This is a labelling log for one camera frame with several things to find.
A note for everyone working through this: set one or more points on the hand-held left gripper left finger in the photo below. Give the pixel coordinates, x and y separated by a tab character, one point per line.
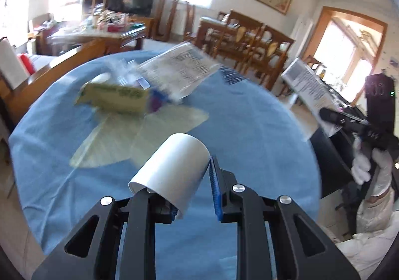
140	230

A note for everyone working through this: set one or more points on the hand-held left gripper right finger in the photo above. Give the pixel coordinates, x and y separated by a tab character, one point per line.
215	189

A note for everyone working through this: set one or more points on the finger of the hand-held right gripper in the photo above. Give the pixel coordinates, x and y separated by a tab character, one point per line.
336	117

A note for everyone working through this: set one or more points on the grey printed carton box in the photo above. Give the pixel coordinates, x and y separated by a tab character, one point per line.
307	87

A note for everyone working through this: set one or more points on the white paper cup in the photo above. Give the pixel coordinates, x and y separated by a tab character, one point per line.
174	168

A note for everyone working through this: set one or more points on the black trash bin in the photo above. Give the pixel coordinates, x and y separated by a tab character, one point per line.
330	168

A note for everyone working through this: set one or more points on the person's right forearm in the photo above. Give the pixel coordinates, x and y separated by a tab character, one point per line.
374	211

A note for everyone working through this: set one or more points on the person's right hand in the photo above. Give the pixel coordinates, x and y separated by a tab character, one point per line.
361	164

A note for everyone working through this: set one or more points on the blue tablecloth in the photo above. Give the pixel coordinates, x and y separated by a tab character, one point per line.
249	143

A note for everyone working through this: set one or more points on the wooden balcony doorway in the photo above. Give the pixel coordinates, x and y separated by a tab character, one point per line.
346	49

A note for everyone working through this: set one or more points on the wooden dining chair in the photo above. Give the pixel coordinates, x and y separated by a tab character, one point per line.
240	40
269	55

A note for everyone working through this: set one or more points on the cream paper sheet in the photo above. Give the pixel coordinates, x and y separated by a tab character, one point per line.
124	140

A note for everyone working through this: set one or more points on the small clear plastic wrapper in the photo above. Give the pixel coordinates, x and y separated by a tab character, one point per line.
233	75

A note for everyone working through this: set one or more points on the clear printed plastic bag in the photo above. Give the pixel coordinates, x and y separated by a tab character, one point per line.
179	68

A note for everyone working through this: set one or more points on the person's white clothing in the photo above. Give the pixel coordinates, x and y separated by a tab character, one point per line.
367	255

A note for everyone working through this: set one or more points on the wooden dining table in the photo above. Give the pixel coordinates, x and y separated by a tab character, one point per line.
215	31

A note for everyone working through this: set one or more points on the crumpled clear plastic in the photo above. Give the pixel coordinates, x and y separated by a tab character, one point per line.
121	69

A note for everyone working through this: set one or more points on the tall wooden console table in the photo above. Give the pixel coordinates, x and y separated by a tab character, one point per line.
171	18

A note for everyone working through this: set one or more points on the wooden sofa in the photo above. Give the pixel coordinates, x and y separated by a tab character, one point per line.
50	74

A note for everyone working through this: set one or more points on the wooden coffee table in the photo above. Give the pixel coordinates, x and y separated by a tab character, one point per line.
93	40

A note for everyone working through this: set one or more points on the clutter pile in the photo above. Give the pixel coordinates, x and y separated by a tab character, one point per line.
112	20

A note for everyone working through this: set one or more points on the red cushion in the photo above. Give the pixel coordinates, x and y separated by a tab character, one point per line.
27	63

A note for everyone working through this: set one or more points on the black flat television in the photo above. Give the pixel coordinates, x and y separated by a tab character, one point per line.
131	1

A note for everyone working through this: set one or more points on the white cushion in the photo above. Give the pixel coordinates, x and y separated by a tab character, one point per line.
12	62

